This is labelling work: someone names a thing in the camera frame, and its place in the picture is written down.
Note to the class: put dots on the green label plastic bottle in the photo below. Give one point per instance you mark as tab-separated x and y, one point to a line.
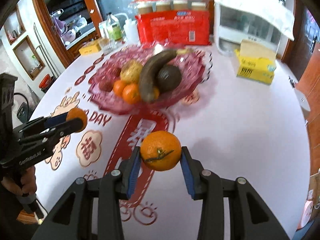
113	27

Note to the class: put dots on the white cloth on dispenser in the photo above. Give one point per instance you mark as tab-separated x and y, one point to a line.
270	10

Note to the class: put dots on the yellow flat box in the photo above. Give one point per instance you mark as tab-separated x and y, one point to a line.
90	48

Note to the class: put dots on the red lychee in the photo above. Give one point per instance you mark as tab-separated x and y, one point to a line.
106	86
115	71

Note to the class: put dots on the yellow speckled pear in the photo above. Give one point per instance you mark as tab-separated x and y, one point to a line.
130	71

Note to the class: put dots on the yellow tissue pack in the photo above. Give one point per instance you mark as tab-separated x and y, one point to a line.
255	62

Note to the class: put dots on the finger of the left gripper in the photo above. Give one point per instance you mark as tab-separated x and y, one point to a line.
48	136
39	125

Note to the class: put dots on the dark green avocado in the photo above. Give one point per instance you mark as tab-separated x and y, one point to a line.
168	78

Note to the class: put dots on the overripe brown banana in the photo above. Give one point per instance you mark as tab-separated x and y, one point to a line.
152	67

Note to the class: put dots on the clear drinking glass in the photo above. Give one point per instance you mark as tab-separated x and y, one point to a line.
107	46

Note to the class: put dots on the red paper cup package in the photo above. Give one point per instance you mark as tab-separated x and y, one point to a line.
175	21

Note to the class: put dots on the orange in plate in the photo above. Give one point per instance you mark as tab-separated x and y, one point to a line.
156	93

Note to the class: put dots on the white squeeze bottle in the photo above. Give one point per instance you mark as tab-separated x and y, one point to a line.
130	29

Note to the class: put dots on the small orange mandarin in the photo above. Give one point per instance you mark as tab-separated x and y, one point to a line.
131	94

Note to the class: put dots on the white water dispenser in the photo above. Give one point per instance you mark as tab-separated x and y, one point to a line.
232	26

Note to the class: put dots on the tiny orange kumquat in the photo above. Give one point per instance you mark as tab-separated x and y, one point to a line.
78	118

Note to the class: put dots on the large orange mandarin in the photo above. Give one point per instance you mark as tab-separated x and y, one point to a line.
160	151

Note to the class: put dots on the pink glass fruit plate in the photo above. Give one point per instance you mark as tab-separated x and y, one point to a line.
194	66

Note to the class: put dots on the operator left hand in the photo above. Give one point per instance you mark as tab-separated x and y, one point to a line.
26	185

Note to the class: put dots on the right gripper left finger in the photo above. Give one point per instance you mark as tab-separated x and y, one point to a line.
71	217

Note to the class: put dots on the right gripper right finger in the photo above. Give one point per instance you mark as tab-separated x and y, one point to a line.
250	217

